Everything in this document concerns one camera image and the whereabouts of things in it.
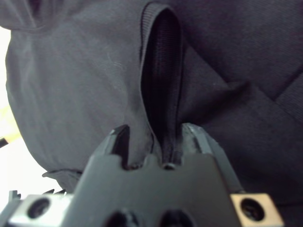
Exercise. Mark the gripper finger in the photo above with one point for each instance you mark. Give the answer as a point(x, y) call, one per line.
point(203, 144)
point(118, 144)

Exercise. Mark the black polo shirt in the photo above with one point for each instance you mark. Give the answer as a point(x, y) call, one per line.
point(71, 82)

